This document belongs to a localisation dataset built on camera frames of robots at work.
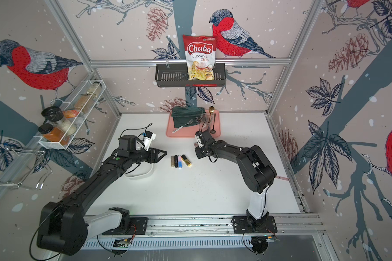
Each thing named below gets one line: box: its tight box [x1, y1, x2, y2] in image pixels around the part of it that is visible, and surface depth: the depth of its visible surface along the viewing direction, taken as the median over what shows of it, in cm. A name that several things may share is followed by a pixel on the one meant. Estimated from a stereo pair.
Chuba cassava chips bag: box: [182, 34, 218, 81], surface depth 85 cm
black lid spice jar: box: [41, 106, 77, 136], surface depth 65 cm
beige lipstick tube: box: [170, 155, 175, 169], surface depth 97 cm
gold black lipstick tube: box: [180, 154, 193, 167], surface depth 96 cm
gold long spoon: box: [207, 106, 216, 124], surface depth 107 cm
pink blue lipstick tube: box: [177, 156, 183, 169], surface depth 96 cm
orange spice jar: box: [38, 123, 70, 146], surface depth 64 cm
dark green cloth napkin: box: [170, 106, 207, 128], surface depth 120 cm
